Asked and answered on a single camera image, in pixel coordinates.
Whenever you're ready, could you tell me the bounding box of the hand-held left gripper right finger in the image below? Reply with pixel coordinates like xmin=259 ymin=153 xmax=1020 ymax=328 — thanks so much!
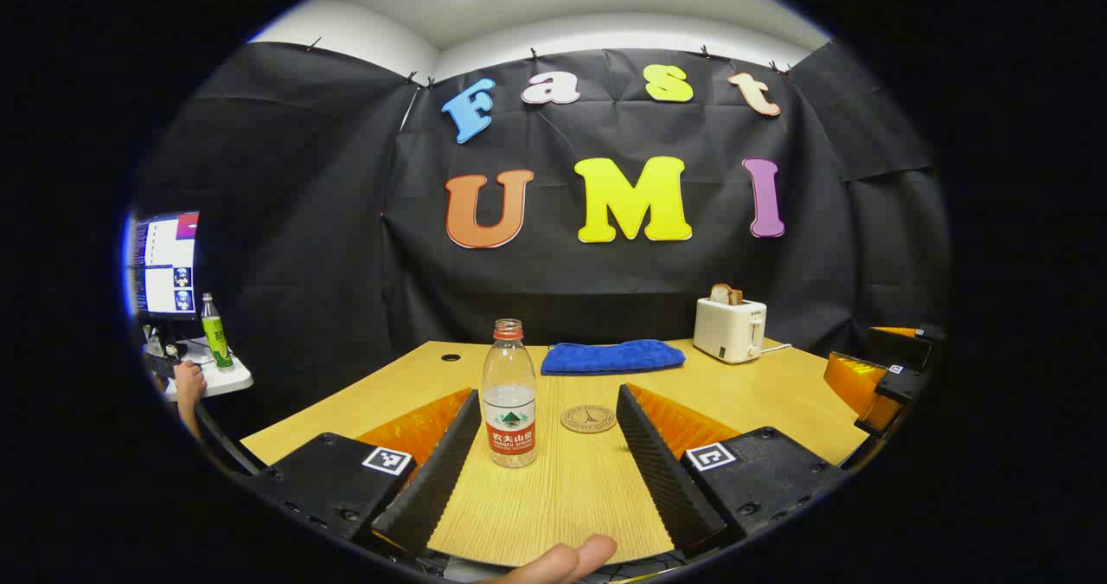
xmin=616 ymin=382 xmax=848 ymax=559

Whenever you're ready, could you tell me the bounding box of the computer monitor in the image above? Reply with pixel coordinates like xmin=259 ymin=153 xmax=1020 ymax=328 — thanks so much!
xmin=130 ymin=210 xmax=202 ymax=321

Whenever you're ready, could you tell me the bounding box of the white toaster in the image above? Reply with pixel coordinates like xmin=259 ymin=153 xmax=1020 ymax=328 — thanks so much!
xmin=693 ymin=297 xmax=768 ymax=365

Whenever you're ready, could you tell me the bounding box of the round cork coaster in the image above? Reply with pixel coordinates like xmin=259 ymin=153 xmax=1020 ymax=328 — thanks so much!
xmin=560 ymin=404 xmax=618 ymax=434

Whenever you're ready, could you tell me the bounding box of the black backdrop cloth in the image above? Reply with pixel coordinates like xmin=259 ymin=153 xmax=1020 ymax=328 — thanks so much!
xmin=138 ymin=41 xmax=952 ymax=420

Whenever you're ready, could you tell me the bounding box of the white side table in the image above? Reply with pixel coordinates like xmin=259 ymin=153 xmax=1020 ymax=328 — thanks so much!
xmin=143 ymin=337 xmax=255 ymax=401

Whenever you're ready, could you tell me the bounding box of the clear plastic water bottle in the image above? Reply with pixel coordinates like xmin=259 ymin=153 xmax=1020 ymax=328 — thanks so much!
xmin=480 ymin=318 xmax=539 ymax=468

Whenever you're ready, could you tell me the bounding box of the blue folded towel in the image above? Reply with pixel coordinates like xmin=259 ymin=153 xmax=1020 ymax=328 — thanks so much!
xmin=541 ymin=339 xmax=687 ymax=375

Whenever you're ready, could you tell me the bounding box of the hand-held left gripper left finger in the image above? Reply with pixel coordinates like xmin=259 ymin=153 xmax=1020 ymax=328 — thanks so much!
xmin=246 ymin=387 xmax=483 ymax=559

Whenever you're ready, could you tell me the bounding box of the green drink bottle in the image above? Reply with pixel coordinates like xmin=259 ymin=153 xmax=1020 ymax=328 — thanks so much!
xmin=201 ymin=292 xmax=235 ymax=371

